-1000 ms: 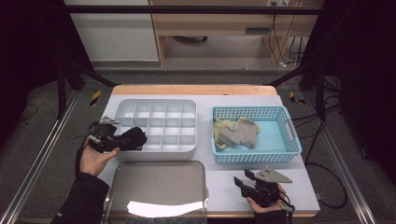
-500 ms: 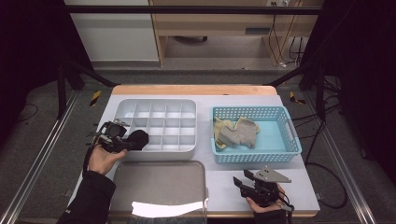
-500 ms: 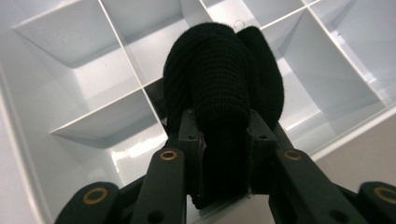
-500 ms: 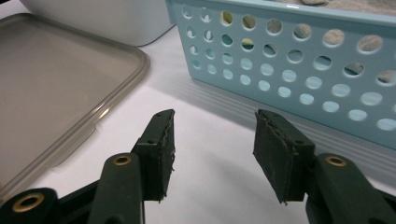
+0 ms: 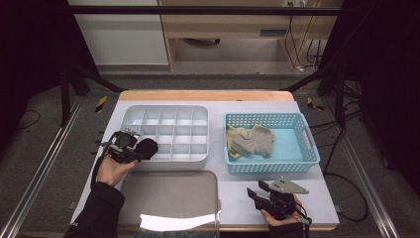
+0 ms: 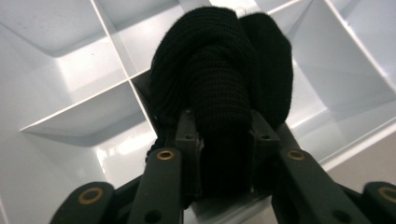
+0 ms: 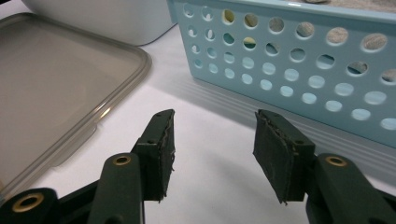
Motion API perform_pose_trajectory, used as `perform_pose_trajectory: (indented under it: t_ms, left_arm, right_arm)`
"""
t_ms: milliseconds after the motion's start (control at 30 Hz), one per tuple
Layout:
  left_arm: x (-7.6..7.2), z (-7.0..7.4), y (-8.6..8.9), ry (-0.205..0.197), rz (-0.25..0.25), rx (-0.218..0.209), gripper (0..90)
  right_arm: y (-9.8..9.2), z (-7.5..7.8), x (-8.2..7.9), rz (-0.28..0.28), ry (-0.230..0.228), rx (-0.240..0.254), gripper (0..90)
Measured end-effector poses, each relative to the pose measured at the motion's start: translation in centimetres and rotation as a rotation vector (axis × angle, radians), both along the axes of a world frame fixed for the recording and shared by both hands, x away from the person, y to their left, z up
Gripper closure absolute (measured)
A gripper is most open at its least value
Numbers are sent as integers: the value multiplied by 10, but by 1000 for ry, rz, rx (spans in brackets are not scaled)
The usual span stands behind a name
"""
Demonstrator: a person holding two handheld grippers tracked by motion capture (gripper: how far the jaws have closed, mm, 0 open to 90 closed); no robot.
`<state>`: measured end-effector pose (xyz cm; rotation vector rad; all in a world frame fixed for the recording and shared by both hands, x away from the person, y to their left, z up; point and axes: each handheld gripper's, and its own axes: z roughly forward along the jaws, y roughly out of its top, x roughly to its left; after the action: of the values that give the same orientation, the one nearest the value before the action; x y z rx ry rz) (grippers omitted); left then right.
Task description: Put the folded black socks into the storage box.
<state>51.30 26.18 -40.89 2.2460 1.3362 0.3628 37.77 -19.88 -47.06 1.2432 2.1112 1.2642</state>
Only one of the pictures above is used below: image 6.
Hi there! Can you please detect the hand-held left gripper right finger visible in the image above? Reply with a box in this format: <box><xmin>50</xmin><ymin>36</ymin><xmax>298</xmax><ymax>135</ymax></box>
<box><xmin>248</xmin><ymin>110</ymin><xmax>372</xmax><ymax>224</ymax></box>

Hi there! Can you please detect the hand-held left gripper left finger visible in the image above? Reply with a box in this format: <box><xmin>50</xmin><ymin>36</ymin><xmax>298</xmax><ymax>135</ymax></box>
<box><xmin>127</xmin><ymin>108</ymin><xmax>204</xmax><ymax>224</ymax></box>

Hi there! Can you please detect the black sock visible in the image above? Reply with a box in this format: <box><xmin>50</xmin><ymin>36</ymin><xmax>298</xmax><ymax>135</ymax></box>
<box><xmin>144</xmin><ymin>6</ymin><xmax>295</xmax><ymax>200</ymax></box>

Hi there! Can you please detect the white compartment storage box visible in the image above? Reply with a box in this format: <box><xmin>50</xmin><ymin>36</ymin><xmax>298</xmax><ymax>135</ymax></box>
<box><xmin>0</xmin><ymin>0</ymin><xmax>396</xmax><ymax>224</ymax></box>

